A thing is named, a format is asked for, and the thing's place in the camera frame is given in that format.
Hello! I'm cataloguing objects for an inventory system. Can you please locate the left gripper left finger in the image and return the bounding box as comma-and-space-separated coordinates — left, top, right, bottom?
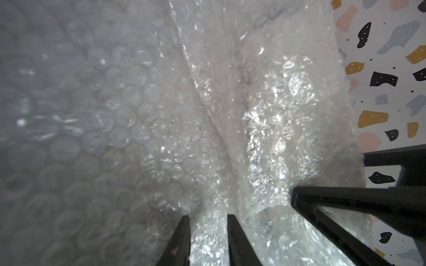
156, 215, 191, 266

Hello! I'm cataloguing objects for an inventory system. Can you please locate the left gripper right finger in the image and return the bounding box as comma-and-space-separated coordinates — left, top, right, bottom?
227, 214, 262, 266

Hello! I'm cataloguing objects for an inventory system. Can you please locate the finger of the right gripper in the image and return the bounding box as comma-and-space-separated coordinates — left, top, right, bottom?
291, 186, 426, 266
364, 144, 426, 186

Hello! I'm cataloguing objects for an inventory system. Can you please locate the clear bubble wrap sheet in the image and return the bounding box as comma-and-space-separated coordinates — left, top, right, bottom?
1, 1, 366, 266

